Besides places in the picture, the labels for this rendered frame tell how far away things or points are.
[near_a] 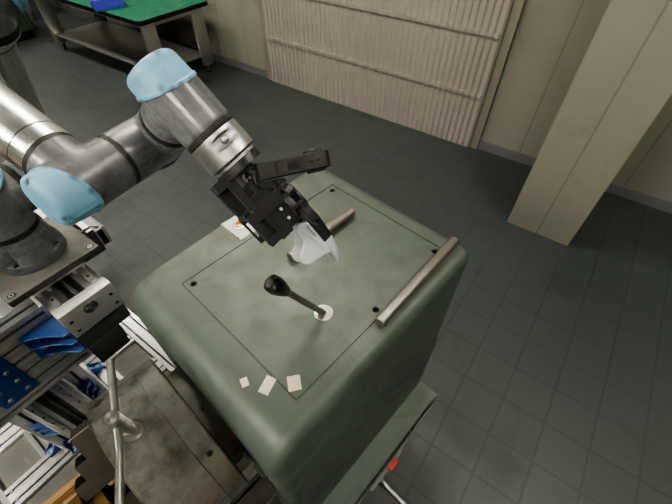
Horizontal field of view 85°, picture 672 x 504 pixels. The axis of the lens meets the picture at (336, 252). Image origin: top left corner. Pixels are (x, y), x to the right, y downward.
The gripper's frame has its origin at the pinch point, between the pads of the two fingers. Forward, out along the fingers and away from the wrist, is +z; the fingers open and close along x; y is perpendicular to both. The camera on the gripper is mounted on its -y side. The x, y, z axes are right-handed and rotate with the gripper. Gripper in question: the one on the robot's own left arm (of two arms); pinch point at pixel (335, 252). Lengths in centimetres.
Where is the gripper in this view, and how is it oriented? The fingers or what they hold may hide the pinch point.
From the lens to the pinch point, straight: 58.6
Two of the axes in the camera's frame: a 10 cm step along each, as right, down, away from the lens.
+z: 6.2, 7.0, 3.6
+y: -6.7, 7.1, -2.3
